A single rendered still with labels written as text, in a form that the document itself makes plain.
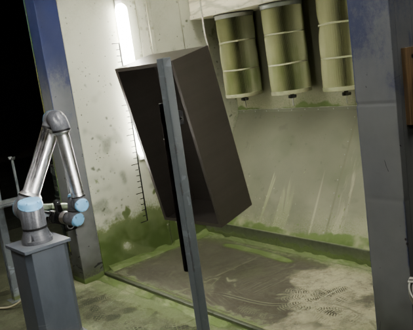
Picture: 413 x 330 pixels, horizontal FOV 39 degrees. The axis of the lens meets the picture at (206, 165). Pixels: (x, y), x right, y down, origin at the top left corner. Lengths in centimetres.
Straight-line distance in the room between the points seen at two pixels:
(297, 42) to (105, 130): 167
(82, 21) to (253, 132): 182
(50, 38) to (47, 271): 178
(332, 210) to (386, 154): 217
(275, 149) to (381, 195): 276
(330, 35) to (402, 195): 215
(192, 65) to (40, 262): 156
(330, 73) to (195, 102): 105
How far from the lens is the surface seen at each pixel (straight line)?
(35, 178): 387
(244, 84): 506
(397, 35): 230
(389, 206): 239
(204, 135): 386
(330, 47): 429
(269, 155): 509
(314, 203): 459
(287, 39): 464
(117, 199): 480
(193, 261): 282
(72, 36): 464
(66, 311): 384
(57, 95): 453
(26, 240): 374
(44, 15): 457
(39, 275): 370
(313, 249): 451
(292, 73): 464
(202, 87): 387
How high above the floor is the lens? 159
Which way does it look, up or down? 10 degrees down
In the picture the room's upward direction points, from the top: 8 degrees counter-clockwise
